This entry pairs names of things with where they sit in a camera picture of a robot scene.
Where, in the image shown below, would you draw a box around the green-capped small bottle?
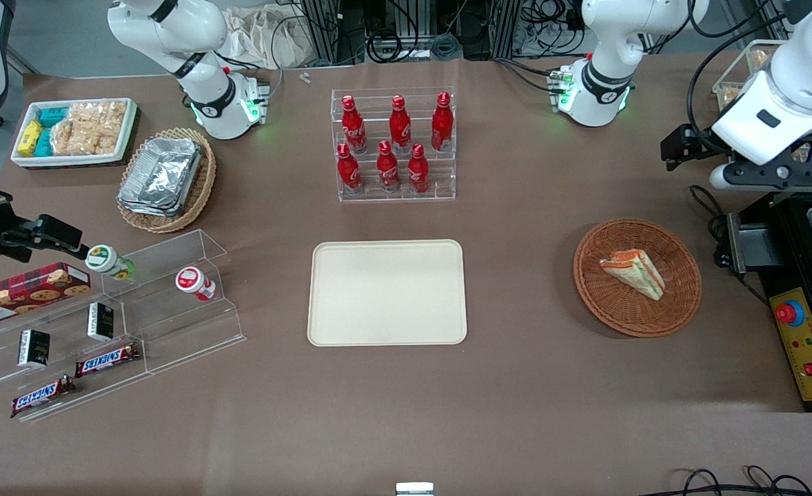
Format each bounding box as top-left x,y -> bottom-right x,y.
85,245 -> 135,282

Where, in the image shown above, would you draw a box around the black cable bundle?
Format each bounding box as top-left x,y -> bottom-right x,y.
658,466 -> 812,496

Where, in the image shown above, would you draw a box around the black and yellow control box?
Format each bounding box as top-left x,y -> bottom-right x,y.
726,189 -> 812,413

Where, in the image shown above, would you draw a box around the clear acrylic bottle rack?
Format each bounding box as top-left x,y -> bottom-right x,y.
329,87 -> 457,203

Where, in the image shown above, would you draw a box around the light oval wicker basket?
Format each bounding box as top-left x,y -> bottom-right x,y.
116,127 -> 217,234

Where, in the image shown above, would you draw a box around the plastic-wrapped triangle sandwich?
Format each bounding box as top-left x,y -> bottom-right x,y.
599,249 -> 667,302

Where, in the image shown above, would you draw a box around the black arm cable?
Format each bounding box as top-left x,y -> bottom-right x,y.
684,0 -> 803,138

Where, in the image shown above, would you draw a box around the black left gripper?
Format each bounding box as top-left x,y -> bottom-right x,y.
660,125 -> 812,192

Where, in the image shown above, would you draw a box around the stack of foil trays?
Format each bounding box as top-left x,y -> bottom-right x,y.
117,136 -> 204,218

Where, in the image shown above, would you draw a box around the bagged rice crackers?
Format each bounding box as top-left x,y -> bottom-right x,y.
50,101 -> 128,156

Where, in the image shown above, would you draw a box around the red chocolate chip cookie box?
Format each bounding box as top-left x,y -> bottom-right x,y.
0,262 -> 92,329

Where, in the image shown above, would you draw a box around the white cloth bag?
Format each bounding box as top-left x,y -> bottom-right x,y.
219,6 -> 314,70

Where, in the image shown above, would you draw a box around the yellow snack box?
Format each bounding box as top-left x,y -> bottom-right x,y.
17,121 -> 44,157

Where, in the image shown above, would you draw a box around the cream plastic tray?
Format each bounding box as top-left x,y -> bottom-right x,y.
307,239 -> 468,347

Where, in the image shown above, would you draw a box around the brown round wicker basket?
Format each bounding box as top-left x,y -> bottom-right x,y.
573,218 -> 702,339

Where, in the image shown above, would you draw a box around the red cola bottle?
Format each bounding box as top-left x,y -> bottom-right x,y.
336,143 -> 363,196
431,92 -> 454,153
376,141 -> 401,194
407,143 -> 430,195
341,95 -> 368,155
389,95 -> 412,155

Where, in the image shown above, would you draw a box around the clear acrylic stepped shelf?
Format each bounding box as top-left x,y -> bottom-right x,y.
0,229 -> 247,423

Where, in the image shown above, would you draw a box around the small black box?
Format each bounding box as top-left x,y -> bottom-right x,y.
17,329 -> 51,367
87,302 -> 115,342

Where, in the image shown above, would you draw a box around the red emergency stop button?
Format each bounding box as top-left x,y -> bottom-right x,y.
775,301 -> 806,327

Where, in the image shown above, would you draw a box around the white rectangular snack bin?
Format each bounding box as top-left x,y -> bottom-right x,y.
10,98 -> 139,169

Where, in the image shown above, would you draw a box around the clear bin of snacks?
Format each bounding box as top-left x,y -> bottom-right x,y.
713,39 -> 789,112

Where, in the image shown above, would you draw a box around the Snickers bar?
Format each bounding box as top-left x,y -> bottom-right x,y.
10,375 -> 77,419
74,342 -> 141,378

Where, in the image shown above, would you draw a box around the red-capped small bottle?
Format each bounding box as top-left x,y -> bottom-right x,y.
175,266 -> 218,302

